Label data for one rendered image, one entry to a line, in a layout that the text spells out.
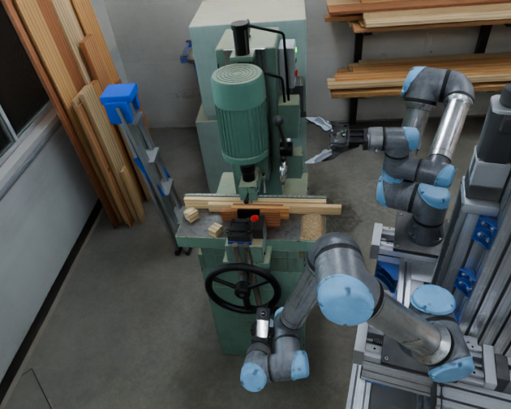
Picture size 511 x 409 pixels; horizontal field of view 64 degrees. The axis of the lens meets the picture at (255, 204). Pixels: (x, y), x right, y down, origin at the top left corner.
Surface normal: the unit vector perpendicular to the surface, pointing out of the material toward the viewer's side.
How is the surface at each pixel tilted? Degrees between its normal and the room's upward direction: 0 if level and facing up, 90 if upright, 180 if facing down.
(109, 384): 0
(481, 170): 90
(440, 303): 8
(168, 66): 90
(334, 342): 0
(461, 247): 90
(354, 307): 84
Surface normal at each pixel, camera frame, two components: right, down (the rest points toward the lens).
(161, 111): -0.06, 0.66
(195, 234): -0.08, -0.75
